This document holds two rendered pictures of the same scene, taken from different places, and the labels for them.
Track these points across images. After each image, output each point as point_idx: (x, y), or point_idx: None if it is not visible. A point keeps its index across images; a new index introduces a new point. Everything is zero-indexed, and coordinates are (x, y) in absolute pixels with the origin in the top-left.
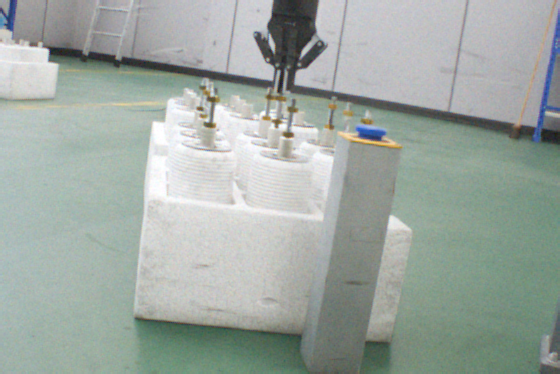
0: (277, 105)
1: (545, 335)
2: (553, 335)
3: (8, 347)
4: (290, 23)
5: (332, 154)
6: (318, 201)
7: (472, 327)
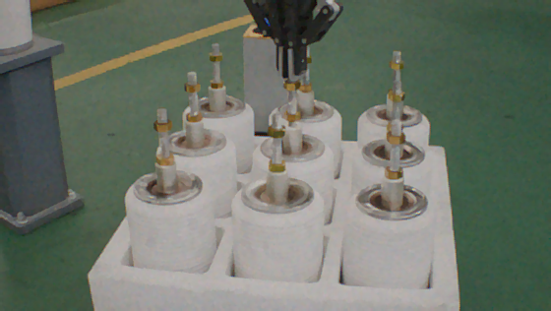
0: (295, 93)
1: (20, 225)
2: (63, 183)
3: (513, 209)
4: None
5: (218, 133)
6: (240, 175)
7: (64, 257)
